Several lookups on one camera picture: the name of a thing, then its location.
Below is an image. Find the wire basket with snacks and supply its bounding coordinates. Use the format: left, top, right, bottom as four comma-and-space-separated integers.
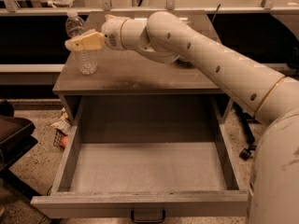
50, 108, 72, 149

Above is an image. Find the black chair at left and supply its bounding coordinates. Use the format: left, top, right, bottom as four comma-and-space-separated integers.
0, 100, 39, 200

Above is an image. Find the clear plastic water bottle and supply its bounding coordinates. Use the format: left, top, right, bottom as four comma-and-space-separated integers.
65, 9, 97, 75

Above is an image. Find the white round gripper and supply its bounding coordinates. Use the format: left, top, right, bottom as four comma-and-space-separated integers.
64, 14, 128, 51

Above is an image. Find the open grey top drawer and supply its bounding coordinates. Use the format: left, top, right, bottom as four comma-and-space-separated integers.
32, 118, 248, 218

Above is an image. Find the black metal drawer handle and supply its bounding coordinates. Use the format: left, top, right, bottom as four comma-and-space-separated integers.
130, 210, 166, 224

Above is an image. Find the grey cabinet with glossy top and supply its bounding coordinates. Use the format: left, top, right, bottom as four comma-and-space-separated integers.
52, 10, 245, 126

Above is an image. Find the black office chair base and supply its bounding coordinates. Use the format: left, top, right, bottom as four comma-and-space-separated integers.
234, 103, 256, 161

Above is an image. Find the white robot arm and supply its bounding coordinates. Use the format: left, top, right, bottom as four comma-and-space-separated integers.
65, 11, 299, 224

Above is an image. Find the metal railing shelf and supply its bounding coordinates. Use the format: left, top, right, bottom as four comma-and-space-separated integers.
0, 0, 299, 17

